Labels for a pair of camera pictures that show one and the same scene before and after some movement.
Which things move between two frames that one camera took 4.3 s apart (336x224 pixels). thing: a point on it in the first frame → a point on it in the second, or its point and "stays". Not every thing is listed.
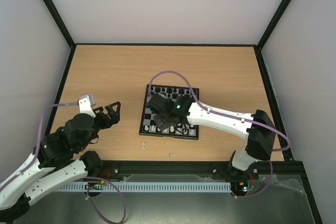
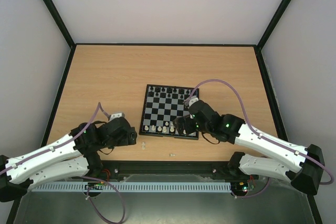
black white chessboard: x=183 y=130 stays
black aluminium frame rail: x=113 y=170 stays
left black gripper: x=115 y=117 → x=126 y=140
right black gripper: x=163 y=121 → x=180 y=125
